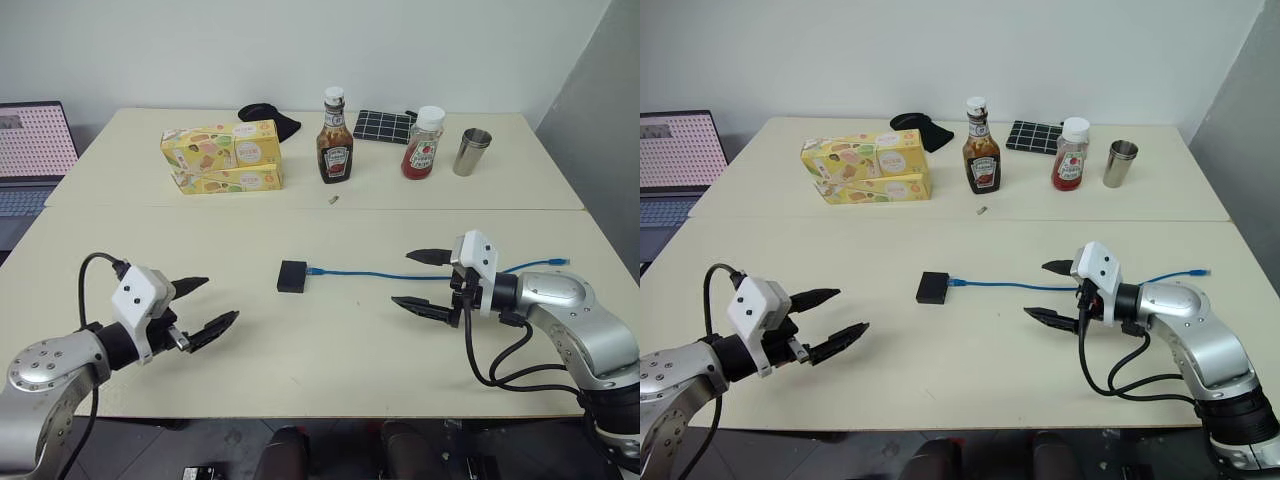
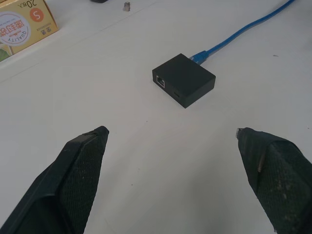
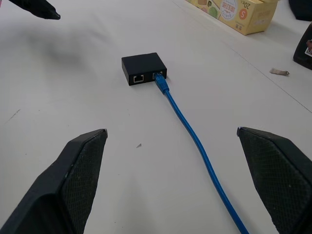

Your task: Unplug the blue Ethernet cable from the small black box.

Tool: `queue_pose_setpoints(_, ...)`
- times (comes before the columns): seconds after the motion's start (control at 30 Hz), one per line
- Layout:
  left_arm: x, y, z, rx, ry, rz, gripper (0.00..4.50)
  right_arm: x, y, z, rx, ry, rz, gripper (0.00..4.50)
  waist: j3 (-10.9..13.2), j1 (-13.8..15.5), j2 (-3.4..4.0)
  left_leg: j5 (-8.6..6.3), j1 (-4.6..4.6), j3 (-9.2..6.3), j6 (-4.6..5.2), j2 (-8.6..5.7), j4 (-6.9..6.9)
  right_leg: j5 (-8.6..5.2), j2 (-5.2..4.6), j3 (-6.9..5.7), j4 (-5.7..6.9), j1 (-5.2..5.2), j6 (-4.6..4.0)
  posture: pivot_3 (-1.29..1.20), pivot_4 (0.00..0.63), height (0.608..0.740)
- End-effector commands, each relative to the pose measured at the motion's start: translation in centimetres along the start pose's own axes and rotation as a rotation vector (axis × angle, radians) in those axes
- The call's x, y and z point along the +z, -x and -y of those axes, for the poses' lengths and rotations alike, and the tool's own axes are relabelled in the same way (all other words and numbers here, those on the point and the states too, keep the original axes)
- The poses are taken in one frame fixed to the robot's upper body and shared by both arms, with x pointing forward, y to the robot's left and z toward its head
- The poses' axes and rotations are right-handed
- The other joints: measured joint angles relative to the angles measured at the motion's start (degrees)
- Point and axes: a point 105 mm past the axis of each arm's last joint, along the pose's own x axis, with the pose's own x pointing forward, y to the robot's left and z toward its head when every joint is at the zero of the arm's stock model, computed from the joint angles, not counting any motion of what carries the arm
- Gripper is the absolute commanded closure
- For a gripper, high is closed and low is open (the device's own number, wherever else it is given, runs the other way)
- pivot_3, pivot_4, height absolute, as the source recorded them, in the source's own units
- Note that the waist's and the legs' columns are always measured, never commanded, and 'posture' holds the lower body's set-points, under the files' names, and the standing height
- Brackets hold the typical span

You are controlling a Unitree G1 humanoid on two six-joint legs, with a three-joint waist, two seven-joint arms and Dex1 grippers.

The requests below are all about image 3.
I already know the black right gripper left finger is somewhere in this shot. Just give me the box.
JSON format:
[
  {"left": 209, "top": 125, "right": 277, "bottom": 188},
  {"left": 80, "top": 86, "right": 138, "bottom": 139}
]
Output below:
[{"left": 0, "top": 128, "right": 109, "bottom": 234}]

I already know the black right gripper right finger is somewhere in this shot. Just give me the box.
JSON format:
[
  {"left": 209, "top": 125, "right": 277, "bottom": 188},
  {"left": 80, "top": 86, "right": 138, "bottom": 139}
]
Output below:
[{"left": 236, "top": 126, "right": 312, "bottom": 234}]

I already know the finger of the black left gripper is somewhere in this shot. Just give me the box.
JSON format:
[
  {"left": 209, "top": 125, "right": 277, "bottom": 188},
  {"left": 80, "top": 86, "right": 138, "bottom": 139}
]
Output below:
[{"left": 8, "top": 0, "right": 61, "bottom": 20}]

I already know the black network adapter box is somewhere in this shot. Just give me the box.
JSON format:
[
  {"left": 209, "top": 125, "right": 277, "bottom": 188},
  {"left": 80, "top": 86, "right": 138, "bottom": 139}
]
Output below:
[{"left": 121, "top": 52, "right": 168, "bottom": 87}]

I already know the torn paper scrap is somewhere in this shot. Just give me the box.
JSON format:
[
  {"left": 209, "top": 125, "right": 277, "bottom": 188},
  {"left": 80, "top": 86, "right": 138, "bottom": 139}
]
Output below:
[{"left": 269, "top": 67, "right": 290, "bottom": 77}]

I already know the dark bottle with label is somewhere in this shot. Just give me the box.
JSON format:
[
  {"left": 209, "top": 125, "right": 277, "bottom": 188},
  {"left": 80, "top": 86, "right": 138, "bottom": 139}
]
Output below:
[{"left": 292, "top": 21, "right": 312, "bottom": 70}]

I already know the yellow printed cardboard box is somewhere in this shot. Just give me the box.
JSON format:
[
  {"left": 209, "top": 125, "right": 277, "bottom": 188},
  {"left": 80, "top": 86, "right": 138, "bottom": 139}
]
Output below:
[{"left": 185, "top": 0, "right": 279, "bottom": 36}]

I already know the black object at table edge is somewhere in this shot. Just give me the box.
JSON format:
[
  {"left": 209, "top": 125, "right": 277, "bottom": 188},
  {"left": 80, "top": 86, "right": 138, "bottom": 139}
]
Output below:
[{"left": 288, "top": 0, "right": 312, "bottom": 21}]

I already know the blue Ethernet cable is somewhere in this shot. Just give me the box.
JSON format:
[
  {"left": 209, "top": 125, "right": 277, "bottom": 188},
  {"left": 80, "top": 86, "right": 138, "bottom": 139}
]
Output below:
[{"left": 153, "top": 71, "right": 250, "bottom": 234}]

